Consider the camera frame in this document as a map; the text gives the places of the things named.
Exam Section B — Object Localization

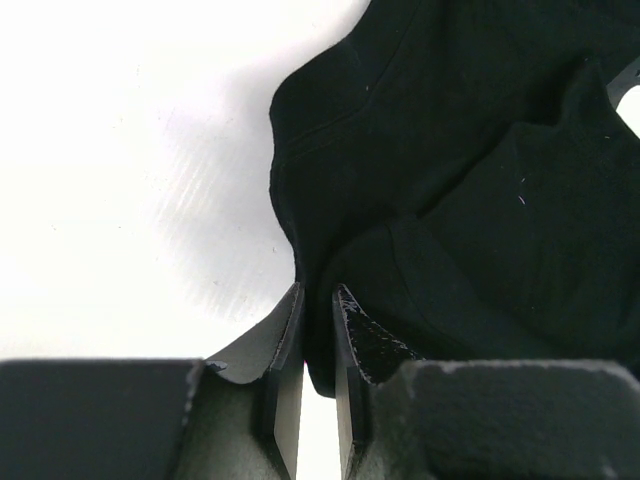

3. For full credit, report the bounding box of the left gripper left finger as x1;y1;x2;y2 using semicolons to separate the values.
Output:
205;283;304;479

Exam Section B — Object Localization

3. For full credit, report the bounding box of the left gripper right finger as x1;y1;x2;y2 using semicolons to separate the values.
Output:
332;284;423;479

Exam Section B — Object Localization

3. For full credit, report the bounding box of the black daisy print t-shirt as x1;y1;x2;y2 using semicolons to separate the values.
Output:
270;1;639;397

